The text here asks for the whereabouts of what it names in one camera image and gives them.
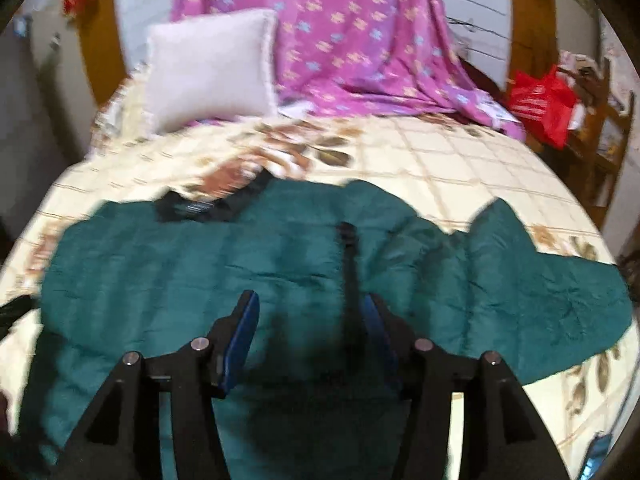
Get purple floral blanket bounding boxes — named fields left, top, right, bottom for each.
left=171, top=0, right=525, bottom=141

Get red plastic bag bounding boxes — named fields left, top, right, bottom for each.
left=508, top=65, right=578, bottom=150

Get dark green quilted jacket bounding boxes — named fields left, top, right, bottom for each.
left=17, top=179, right=631, bottom=479

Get cream floral plaid bedsheet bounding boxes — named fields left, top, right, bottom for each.
left=1, top=115, right=639, bottom=479

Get wooden side shelf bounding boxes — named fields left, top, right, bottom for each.
left=558, top=51, right=638, bottom=229

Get floral bed pillow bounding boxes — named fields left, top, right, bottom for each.
left=88, top=62, right=150, bottom=156

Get white square pillow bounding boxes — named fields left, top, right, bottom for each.
left=143, top=9, right=278, bottom=134

